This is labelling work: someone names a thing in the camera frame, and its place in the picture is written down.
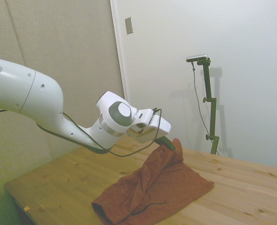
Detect silver camera on stand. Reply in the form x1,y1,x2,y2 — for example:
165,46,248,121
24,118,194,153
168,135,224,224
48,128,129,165
186,53,209,63

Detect grey wall switch plate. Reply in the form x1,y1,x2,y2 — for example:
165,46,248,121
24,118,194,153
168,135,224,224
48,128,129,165
124,16,134,35

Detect rust red shorts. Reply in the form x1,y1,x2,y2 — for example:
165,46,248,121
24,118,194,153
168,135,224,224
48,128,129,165
91,137,215,225

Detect dark jointed camera stand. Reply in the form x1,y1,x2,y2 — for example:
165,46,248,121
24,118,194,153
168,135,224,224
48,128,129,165
196,58,220,155

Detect white door frame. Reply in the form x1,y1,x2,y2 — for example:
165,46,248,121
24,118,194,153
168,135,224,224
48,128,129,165
109,0,135,111

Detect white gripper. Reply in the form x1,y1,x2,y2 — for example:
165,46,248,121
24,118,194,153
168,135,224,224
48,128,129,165
129,116,176,151

